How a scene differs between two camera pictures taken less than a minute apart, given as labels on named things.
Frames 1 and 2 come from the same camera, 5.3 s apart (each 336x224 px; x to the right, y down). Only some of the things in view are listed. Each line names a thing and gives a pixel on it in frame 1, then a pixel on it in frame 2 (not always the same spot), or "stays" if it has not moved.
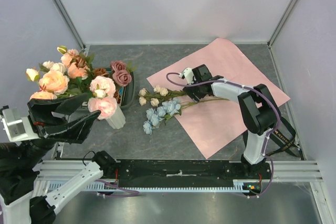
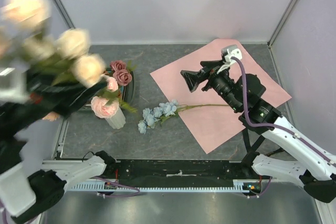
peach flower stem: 158,93 → 25,34
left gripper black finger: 75,132 → 64,99
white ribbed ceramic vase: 118,120 stays
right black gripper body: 197,89 → 221,83
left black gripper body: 41,131 → 38,80
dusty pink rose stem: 121,74 stays
